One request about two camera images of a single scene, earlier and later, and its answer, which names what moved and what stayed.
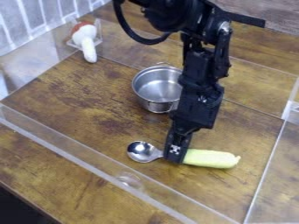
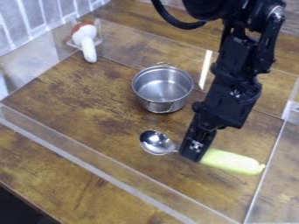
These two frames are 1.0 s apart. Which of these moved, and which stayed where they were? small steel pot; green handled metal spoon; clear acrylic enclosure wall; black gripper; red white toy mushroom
Moved: black gripper; green handled metal spoon
Stayed: small steel pot; red white toy mushroom; clear acrylic enclosure wall
